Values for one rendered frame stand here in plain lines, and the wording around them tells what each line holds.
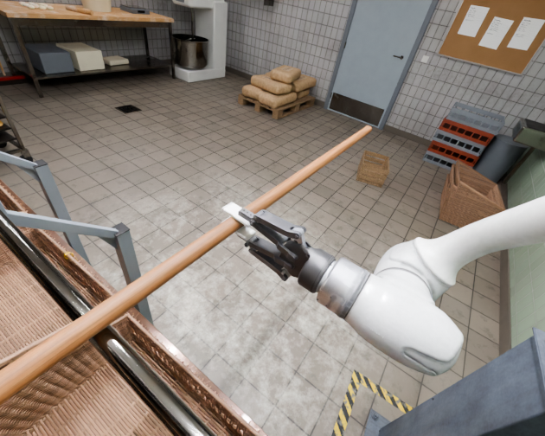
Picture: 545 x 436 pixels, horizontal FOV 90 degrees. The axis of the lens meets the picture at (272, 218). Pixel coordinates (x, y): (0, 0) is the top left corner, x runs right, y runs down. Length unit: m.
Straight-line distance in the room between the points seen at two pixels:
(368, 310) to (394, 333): 0.04
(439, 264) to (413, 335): 0.16
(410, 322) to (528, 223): 0.20
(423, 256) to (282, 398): 1.24
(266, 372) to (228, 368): 0.20
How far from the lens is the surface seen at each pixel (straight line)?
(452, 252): 0.56
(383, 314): 0.44
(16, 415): 1.01
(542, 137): 3.86
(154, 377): 0.41
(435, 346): 0.46
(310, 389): 1.69
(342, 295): 0.45
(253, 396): 1.63
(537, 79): 4.93
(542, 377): 0.92
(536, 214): 0.48
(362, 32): 5.16
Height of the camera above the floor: 1.56
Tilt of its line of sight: 40 degrees down
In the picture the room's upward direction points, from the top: 12 degrees clockwise
